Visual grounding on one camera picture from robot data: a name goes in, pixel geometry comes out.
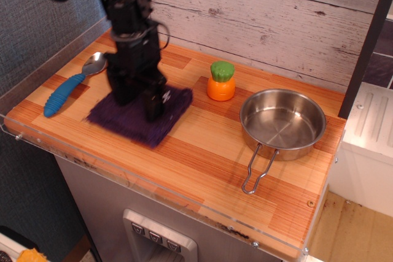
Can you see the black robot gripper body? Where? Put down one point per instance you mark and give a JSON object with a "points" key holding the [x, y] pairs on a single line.
{"points": [[138, 55]]}

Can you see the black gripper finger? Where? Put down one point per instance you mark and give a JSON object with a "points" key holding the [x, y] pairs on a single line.
{"points": [[154, 98], [124, 88]]}

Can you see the dark purple cloth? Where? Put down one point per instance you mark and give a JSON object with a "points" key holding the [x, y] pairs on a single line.
{"points": [[130, 120]]}

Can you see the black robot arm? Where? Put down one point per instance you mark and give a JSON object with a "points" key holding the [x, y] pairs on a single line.
{"points": [[129, 16]]}

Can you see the orange toy carrot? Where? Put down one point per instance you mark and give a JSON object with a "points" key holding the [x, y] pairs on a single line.
{"points": [[221, 84]]}

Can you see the grey toy fridge cabinet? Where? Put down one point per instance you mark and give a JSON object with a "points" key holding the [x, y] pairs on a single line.
{"points": [[102, 203]]}

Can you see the clear acrylic table guard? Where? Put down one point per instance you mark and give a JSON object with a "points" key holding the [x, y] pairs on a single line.
{"points": [[200, 164]]}

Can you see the silver dispenser button panel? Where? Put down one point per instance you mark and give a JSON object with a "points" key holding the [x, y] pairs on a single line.
{"points": [[151, 241]]}

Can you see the stainless steel pot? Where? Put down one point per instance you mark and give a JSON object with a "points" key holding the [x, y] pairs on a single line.
{"points": [[279, 125]]}

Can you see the orange black object corner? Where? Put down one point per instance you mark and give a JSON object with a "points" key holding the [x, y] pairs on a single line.
{"points": [[25, 256]]}

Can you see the white toy sink unit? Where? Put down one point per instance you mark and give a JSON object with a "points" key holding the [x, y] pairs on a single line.
{"points": [[362, 169]]}

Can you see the blue handled metal spoon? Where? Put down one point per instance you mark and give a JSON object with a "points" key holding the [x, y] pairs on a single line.
{"points": [[94, 65]]}

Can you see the black vertical post right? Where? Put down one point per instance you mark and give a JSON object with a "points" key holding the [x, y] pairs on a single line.
{"points": [[369, 44]]}

